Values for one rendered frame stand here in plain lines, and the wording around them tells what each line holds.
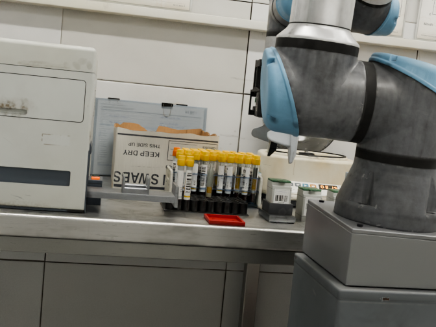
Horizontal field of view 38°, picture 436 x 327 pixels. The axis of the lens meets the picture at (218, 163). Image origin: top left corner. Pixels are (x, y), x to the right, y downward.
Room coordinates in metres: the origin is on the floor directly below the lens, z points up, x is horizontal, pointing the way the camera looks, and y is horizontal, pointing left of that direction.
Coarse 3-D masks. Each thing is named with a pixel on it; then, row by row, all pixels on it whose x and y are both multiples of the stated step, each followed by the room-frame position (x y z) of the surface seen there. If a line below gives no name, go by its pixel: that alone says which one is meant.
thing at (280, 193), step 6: (270, 180) 1.29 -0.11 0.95; (270, 186) 1.28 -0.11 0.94; (276, 186) 1.27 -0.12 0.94; (282, 186) 1.27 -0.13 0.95; (288, 186) 1.28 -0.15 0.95; (270, 192) 1.28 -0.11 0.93; (276, 192) 1.27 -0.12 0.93; (282, 192) 1.27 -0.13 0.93; (288, 192) 1.27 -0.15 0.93; (270, 198) 1.28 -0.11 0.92; (276, 198) 1.27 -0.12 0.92; (282, 198) 1.27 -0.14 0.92; (288, 198) 1.27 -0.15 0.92
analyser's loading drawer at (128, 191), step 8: (128, 184) 1.23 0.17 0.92; (136, 184) 1.23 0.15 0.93; (144, 184) 1.24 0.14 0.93; (176, 184) 1.22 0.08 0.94; (88, 192) 1.16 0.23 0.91; (96, 192) 1.16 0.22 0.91; (104, 192) 1.17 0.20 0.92; (112, 192) 1.18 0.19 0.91; (120, 192) 1.18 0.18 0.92; (128, 192) 1.18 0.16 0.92; (136, 192) 1.18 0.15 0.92; (144, 192) 1.18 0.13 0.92; (152, 192) 1.22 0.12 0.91; (160, 192) 1.23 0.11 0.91; (168, 192) 1.24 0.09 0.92; (176, 192) 1.19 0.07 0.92; (144, 200) 1.18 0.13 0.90; (152, 200) 1.19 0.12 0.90; (160, 200) 1.19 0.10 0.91; (168, 200) 1.19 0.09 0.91; (176, 200) 1.19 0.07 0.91
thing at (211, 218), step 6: (204, 216) 1.22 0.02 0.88; (210, 216) 1.23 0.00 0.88; (216, 216) 1.23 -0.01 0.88; (222, 216) 1.23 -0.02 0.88; (228, 216) 1.23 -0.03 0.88; (234, 216) 1.23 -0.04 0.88; (210, 222) 1.16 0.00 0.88; (216, 222) 1.16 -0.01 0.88; (222, 222) 1.16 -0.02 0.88; (228, 222) 1.17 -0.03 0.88; (234, 222) 1.17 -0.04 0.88; (240, 222) 1.17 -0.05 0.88
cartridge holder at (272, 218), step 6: (264, 204) 1.30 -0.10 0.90; (270, 204) 1.26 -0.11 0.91; (276, 204) 1.26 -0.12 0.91; (282, 204) 1.26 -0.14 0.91; (288, 204) 1.27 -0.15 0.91; (258, 210) 1.33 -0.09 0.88; (264, 210) 1.29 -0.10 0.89; (270, 210) 1.26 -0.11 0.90; (276, 210) 1.26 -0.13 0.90; (282, 210) 1.27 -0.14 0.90; (288, 210) 1.27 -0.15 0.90; (264, 216) 1.28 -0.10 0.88; (270, 216) 1.24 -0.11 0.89; (276, 216) 1.24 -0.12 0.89; (282, 216) 1.25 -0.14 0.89; (288, 216) 1.25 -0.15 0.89; (294, 216) 1.26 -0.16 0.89; (270, 222) 1.25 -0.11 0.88; (288, 222) 1.25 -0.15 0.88; (294, 222) 1.25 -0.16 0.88
